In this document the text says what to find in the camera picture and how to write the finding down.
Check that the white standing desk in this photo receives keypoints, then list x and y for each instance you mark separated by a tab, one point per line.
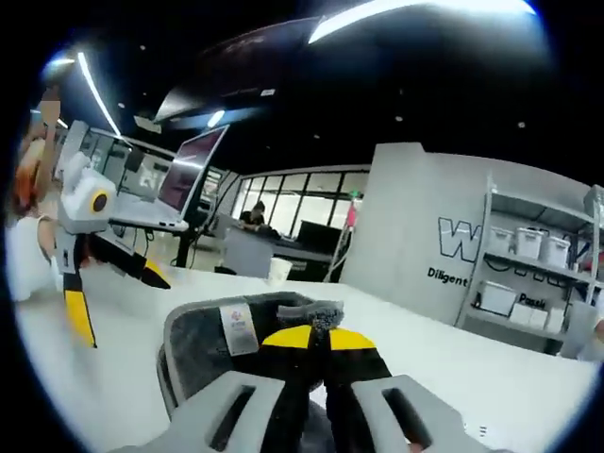
151	214

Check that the grey towel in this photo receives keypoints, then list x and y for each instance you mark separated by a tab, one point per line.
198	340

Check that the pink hanging cloth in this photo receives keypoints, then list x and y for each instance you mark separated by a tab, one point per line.
354	214

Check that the grey reception counter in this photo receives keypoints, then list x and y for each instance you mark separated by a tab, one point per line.
250	252

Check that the white paper cup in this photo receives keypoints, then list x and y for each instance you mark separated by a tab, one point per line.
279	272

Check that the large display screen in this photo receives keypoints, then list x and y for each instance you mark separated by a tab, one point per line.
191	174

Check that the small white storage box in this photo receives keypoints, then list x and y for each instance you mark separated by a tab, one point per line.
539	319
521	313

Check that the ceiling light strip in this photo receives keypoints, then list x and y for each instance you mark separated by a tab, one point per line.
415	16
96	92

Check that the grey metal shelf rack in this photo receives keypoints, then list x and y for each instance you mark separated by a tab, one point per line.
528	283

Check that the large white storage box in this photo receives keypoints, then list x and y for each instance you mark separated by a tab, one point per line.
497	299

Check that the black monitor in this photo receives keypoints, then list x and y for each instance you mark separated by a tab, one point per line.
318	236

